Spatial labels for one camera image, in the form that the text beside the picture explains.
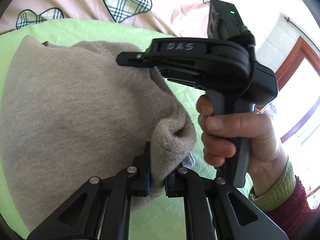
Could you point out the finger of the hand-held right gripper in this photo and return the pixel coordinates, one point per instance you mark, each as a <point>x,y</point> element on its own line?
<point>180,76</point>
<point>135,58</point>

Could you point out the wooden window frame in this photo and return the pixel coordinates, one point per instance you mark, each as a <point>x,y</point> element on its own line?
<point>295,60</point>

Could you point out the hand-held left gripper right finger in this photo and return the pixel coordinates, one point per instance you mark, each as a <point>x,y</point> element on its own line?
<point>172,186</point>

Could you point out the person's right hand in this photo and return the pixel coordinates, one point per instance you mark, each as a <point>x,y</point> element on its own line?
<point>265,142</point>

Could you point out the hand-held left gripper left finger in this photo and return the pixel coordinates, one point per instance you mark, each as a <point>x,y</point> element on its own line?
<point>142,180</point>

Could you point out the beige knit sweater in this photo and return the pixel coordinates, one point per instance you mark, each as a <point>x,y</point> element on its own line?
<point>75,117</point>

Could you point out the person's right forearm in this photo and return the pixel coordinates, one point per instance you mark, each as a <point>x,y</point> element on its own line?
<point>287,205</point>

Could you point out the light green bed sheet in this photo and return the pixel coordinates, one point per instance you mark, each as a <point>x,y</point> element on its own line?
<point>182,97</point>

